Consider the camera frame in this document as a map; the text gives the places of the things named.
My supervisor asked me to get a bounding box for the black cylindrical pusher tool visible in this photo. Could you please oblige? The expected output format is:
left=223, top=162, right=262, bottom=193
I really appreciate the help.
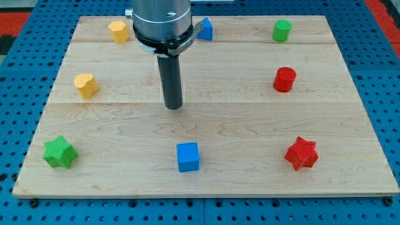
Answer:
left=157, top=56, right=183, bottom=110

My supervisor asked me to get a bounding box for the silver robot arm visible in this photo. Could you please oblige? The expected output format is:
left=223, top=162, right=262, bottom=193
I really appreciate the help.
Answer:
left=125, top=0, right=204, bottom=110

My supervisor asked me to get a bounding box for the blue triangle block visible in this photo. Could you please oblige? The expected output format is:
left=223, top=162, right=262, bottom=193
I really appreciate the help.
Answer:
left=196, top=17, right=214, bottom=41

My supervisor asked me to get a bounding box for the yellow hexagon block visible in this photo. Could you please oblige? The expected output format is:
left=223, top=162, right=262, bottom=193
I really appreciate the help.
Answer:
left=108, top=21, right=129, bottom=43

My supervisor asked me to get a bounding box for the yellow heart block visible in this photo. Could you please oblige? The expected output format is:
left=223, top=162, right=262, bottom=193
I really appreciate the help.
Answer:
left=74, top=73, right=99, bottom=99

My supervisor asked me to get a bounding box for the blue cube block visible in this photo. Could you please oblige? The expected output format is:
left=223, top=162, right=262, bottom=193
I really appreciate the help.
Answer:
left=176, top=142, right=200, bottom=173

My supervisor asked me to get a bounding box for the wooden board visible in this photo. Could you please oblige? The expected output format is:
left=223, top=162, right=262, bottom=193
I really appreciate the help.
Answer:
left=12, top=16, right=399, bottom=199

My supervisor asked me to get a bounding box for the red cylinder block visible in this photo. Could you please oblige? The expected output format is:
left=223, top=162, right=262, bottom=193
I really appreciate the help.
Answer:
left=273, top=67, right=297, bottom=93

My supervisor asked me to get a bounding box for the green cylinder block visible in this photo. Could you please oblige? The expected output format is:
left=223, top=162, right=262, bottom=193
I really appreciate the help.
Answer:
left=272, top=19, right=292, bottom=43

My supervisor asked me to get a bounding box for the green star block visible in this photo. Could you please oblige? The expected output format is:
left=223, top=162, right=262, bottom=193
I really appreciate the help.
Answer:
left=42, top=135, right=79, bottom=169

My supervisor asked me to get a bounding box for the red star block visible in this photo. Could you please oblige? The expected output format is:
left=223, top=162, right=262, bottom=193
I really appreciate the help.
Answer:
left=284, top=136, right=319, bottom=171

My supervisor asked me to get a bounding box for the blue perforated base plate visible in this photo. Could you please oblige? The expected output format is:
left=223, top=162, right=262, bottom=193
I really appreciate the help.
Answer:
left=1, top=0, right=399, bottom=224

